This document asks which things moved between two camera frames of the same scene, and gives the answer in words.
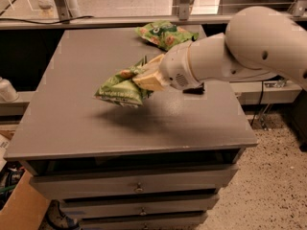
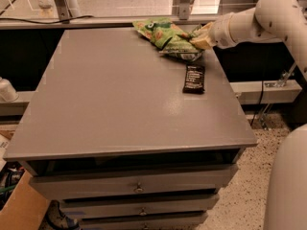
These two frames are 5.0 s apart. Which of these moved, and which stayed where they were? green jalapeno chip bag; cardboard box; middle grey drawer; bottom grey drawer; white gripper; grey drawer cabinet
Moved: green jalapeno chip bag; white gripper
Stayed: middle grey drawer; grey drawer cabinet; cardboard box; bottom grey drawer
